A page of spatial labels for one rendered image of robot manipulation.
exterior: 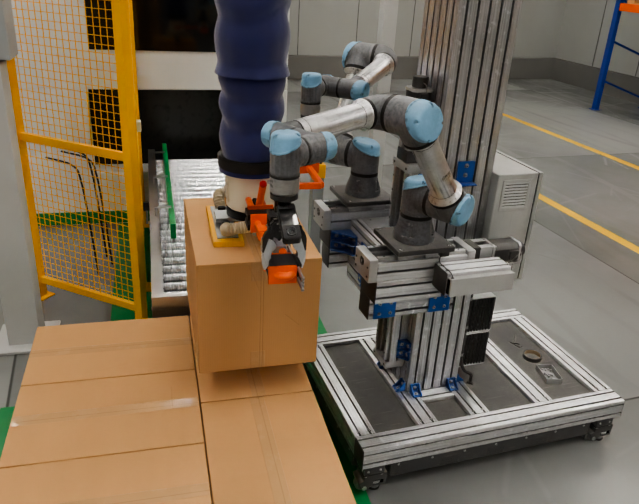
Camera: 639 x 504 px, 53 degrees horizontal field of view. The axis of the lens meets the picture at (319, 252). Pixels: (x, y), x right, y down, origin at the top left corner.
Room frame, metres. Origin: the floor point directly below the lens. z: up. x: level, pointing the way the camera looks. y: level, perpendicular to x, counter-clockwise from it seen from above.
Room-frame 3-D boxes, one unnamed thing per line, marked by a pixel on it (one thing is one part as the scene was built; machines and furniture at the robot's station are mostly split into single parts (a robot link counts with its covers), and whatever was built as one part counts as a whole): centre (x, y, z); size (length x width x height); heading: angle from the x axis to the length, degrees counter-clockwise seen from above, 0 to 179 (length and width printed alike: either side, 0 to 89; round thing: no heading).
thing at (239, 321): (2.09, 0.26, 0.87); 0.60 x 0.40 x 0.40; 16
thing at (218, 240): (2.06, 0.34, 1.10); 0.34 x 0.10 x 0.05; 15
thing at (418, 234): (2.15, -0.34, 1.09); 0.15 x 0.15 x 0.10
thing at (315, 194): (3.14, 0.03, 0.50); 0.07 x 0.07 x 1.00; 15
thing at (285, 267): (1.50, 0.10, 1.20); 0.08 x 0.07 x 0.05; 15
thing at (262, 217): (1.84, 0.18, 1.20); 0.10 x 0.08 x 0.06; 105
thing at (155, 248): (3.49, 0.99, 0.50); 2.31 x 0.05 x 0.19; 15
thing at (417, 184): (2.14, -0.35, 1.20); 0.13 x 0.12 x 0.14; 45
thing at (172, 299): (2.45, 0.36, 0.58); 0.70 x 0.03 x 0.06; 105
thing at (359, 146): (2.62, -0.17, 1.20); 0.13 x 0.12 x 0.14; 65
